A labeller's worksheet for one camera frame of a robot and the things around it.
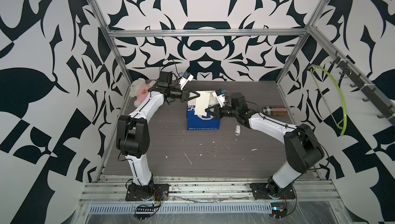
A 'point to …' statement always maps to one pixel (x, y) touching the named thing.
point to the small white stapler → (237, 130)
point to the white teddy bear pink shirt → (139, 89)
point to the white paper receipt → (202, 103)
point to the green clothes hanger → (345, 118)
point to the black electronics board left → (143, 209)
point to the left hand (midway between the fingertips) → (197, 93)
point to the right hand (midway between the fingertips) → (206, 108)
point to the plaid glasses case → (273, 110)
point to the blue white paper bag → (199, 122)
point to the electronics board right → (278, 209)
